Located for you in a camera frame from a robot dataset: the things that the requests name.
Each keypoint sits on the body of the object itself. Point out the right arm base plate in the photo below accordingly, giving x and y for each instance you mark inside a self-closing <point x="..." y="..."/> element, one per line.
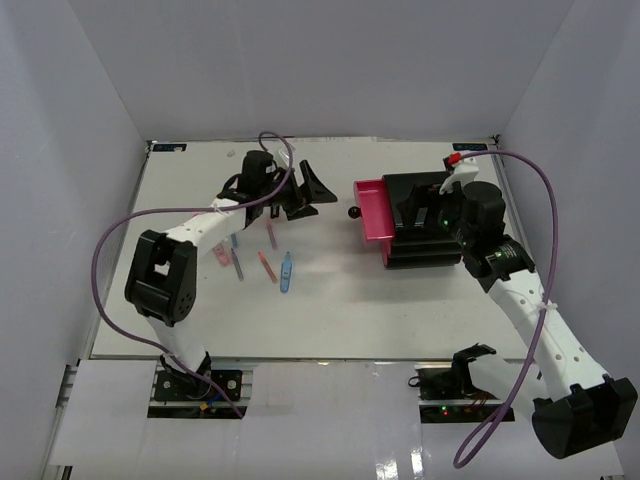
<point x="442" y="384"/>

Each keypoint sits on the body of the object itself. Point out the pink purple highlighter pen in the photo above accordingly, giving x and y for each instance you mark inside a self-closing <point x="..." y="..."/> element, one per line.
<point x="271" y="234"/>

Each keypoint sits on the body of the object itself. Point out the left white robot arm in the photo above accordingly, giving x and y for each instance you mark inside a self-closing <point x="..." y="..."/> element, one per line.
<point x="162" y="281"/>

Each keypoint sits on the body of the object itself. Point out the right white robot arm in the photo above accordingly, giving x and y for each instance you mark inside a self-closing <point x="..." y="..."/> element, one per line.
<point x="572" y="401"/>

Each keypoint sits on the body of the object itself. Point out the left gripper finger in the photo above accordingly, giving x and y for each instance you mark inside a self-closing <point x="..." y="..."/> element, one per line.
<point x="299" y="211"/>
<point x="312" y="189"/>

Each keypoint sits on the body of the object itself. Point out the blue correction tape pen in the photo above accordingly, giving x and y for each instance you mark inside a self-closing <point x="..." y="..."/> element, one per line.
<point x="286" y="273"/>

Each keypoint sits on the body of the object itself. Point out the black drawer organizer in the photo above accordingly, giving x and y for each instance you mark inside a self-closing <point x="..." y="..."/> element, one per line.
<point x="418" y="240"/>

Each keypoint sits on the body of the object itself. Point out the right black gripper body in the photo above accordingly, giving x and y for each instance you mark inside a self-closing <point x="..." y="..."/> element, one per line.
<point x="449" y="216"/>

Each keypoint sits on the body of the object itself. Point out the pink correction tape pen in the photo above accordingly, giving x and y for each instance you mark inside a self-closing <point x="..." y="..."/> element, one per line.
<point x="221" y="255"/>

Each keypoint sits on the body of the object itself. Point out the blue corner label right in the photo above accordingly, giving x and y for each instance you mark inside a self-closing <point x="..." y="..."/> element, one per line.
<point x="469" y="147"/>

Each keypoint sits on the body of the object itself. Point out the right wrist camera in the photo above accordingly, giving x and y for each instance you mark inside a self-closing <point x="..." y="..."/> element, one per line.
<point x="462" y="170"/>

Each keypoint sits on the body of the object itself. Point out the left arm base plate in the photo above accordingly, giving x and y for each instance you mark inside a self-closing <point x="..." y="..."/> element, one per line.
<point x="171" y="387"/>

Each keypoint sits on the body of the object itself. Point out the blue corner label left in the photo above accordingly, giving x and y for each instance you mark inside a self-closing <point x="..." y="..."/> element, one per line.
<point x="169" y="147"/>

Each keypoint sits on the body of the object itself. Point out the pink top drawer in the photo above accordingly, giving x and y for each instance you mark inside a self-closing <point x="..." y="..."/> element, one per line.
<point x="372" y="199"/>

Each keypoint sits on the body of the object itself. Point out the orange tip highlighter pen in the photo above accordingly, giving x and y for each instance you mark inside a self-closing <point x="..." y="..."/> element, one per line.
<point x="268" y="268"/>

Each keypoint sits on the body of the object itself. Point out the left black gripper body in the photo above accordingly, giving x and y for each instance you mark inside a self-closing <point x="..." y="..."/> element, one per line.
<point x="274" y="187"/>

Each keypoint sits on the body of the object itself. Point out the blue corner label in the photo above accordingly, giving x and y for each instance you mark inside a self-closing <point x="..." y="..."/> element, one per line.
<point x="169" y="147"/>
<point x="469" y="147"/>

